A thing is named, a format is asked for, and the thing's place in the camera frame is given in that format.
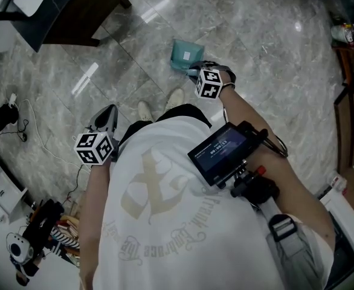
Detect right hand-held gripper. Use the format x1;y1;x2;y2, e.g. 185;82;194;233
188;60;237;100

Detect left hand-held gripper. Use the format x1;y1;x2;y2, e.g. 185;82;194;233
73;103;121;166

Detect teal plastic dustpan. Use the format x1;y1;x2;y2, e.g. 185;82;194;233
169;38;205;76

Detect person's left forearm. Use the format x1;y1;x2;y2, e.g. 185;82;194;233
78;158;115;285

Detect person's right forearm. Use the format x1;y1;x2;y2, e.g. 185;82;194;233
218;85;336;255

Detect person's right beige shoe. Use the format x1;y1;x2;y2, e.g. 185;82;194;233
164;88;185;112

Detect person's beige shoe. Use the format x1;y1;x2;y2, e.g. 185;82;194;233
137;100;155;123
164;88;185;112

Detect black trousers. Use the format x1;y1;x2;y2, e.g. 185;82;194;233
118;103;213;150

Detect person's left beige shoe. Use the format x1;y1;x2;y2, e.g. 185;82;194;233
137;100;155;123

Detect black chest-mounted monitor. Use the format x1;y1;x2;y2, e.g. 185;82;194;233
187;121;269;187

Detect black bag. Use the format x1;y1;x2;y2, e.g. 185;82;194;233
22;198;65;264

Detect striped cloth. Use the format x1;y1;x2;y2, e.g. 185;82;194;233
50;225;80;250

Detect white shelf unit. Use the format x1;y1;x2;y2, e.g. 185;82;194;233
0;151;29;225

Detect white printed t-shirt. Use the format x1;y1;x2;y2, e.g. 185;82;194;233
89;115;335;290

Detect white and blue device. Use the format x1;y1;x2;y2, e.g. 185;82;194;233
6;232;34;266

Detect dark wooden table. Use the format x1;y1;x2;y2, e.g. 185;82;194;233
40;0;133;48

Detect clear plastic bottle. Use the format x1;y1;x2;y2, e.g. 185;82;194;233
330;22;354;47

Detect brown wooden cabinet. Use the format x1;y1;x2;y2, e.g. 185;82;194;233
332;42;354;176

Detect grey chair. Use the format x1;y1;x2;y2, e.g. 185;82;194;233
0;0;86;53

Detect white plastic packet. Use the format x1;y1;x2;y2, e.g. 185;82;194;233
327;170;348;195

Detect white cable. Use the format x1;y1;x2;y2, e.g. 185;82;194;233
15;98;92;175

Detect black cable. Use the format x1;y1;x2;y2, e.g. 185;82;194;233
0;118;30;143

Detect black monitor mount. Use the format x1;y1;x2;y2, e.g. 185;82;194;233
230;161;281;213

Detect grey shoulder strap with buckle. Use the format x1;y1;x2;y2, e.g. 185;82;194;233
260;199;327;290

